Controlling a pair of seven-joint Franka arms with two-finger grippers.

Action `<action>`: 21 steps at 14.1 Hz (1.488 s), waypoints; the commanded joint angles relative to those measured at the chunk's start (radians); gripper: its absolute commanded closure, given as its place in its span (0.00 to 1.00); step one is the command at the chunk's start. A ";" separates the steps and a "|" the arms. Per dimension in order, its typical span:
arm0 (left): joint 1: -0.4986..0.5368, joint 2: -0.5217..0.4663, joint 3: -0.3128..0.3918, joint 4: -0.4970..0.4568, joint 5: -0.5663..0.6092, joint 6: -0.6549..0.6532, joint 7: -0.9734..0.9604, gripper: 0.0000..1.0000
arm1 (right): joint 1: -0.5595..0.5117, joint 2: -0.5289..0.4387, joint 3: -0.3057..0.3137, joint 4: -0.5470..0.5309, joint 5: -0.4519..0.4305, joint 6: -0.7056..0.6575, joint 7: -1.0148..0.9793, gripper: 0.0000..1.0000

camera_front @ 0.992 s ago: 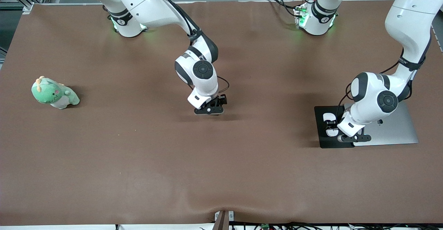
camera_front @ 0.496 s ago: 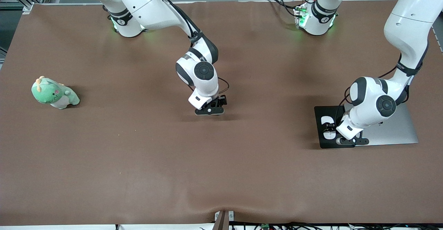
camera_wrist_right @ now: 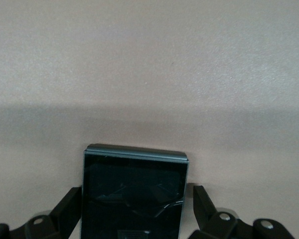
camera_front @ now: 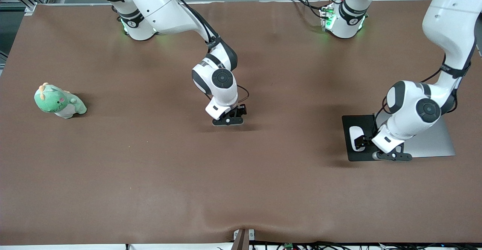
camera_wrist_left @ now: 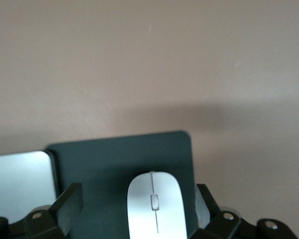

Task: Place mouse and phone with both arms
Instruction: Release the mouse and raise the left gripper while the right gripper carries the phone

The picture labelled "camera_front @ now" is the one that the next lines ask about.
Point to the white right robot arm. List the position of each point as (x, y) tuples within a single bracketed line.
[(162, 5)]

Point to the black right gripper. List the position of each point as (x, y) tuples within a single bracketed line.
[(240, 110)]

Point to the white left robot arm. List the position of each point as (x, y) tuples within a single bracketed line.
[(448, 24)]

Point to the black mouse pad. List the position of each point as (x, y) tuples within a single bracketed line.
[(350, 120)]

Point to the white computer mouse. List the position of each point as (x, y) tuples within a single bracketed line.
[(354, 131)]

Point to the brown table mat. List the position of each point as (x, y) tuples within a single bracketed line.
[(188, 174)]

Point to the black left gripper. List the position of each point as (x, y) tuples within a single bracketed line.
[(363, 141)]

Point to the silver laptop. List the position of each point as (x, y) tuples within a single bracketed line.
[(437, 144)]

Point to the green plush toy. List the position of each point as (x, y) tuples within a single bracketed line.
[(60, 103)]

